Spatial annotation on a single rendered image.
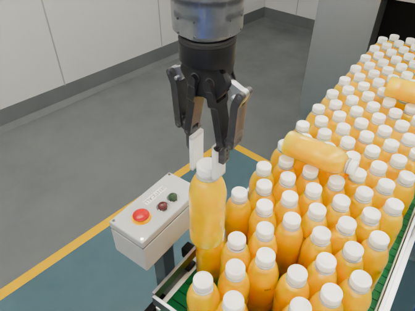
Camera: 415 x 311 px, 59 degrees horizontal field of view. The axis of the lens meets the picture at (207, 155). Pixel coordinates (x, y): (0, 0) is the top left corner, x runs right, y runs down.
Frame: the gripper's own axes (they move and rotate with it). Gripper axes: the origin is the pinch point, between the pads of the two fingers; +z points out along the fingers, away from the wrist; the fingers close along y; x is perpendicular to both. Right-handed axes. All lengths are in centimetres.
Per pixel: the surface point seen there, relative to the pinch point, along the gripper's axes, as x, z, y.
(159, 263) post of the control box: 0.4, 44.2, -15.9
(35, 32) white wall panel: 111, 69, -249
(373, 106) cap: 77, 25, 10
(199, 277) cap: -6.1, 24.7, 2.7
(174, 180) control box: 10.7, 23.5, -17.9
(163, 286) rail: -7.0, 36.3, -7.0
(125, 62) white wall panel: 188, 120, -240
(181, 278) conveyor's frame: 0.2, 43.5, -8.2
